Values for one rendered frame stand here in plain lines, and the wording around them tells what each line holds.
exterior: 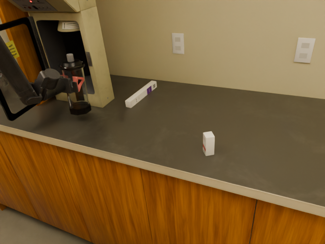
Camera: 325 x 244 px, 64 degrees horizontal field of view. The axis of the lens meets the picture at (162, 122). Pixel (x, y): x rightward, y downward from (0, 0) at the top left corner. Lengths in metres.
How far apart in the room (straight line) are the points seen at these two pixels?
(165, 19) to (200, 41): 0.23
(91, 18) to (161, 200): 0.86
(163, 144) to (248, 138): 0.34
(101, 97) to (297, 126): 0.92
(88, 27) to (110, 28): 0.46
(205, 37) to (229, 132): 0.57
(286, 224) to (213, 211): 0.25
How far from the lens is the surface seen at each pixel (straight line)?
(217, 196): 1.02
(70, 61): 1.22
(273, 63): 1.45
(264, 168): 0.98
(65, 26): 1.37
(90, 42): 1.29
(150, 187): 1.13
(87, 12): 1.28
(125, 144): 1.09
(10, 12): 1.49
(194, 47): 1.50
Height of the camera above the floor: 1.59
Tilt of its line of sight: 32 degrees down
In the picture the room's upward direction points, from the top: 5 degrees counter-clockwise
